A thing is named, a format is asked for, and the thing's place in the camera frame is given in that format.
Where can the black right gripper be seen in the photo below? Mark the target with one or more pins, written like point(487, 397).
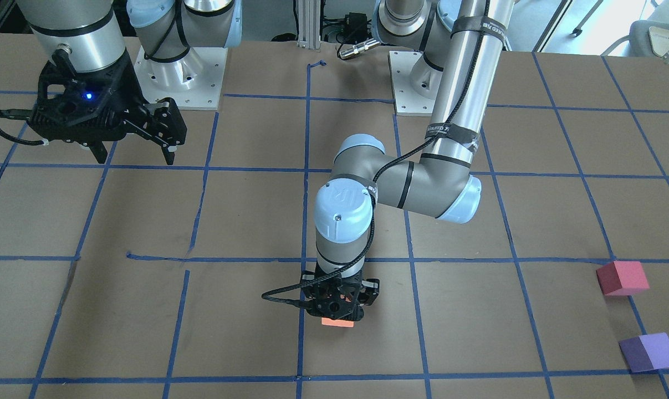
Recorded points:
point(124, 87)

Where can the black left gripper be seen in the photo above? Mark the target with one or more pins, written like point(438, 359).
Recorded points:
point(371, 293)

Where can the orange foam cube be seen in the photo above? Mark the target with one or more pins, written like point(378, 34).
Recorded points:
point(337, 323)

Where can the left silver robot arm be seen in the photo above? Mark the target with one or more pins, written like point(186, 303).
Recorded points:
point(461, 43)

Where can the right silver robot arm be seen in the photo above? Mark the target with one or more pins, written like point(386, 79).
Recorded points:
point(89, 33)

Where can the silver metal cylinder connector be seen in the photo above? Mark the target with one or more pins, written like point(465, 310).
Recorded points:
point(356, 50)

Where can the pink foam cube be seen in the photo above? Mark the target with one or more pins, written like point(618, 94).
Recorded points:
point(622, 278)

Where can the purple foam cube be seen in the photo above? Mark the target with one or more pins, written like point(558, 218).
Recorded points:
point(647, 352)

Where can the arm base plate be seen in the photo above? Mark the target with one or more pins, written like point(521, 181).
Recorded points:
point(194, 82)
point(414, 83)

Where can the aluminium frame post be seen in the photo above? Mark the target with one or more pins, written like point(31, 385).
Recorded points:
point(309, 24)

